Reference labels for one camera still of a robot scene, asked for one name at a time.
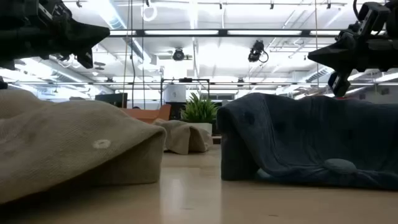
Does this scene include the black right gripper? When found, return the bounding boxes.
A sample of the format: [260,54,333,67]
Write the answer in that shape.
[307,29,398,98]

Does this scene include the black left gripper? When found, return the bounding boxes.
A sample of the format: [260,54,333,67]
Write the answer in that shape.
[0,0,111,70]

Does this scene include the dark blue knit hat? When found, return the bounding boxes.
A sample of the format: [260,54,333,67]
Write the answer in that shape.
[216,92,398,190]

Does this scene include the beige knit hat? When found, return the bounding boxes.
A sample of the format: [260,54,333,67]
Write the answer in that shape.
[152,118,214,156]
[0,89,167,205]

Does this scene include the black computer monitor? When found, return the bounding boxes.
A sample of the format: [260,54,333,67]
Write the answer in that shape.
[94,92,129,109]

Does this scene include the orange fabric bin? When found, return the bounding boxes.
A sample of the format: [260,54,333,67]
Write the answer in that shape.
[120,103,172,124]

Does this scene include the black round ceiling spotlight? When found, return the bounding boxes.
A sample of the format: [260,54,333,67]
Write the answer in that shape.
[172,47,186,62]

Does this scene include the white cylinder column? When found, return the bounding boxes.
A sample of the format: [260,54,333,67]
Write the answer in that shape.
[163,83,187,103]

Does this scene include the green artificial plant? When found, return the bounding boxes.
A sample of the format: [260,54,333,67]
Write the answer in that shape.
[180,91,219,124]

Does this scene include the white plant pot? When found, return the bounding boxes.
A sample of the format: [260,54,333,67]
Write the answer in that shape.
[186,121,213,136]

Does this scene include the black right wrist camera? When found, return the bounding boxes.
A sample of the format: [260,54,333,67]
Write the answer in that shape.
[356,1,392,35]

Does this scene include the white looped cable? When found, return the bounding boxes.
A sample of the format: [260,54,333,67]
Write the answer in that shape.
[141,2,159,22]

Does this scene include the black overhead camera with cable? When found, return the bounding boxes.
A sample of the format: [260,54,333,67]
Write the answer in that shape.
[248,39,269,63]

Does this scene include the black overhead frame beam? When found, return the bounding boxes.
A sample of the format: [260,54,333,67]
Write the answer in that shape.
[108,29,345,39]

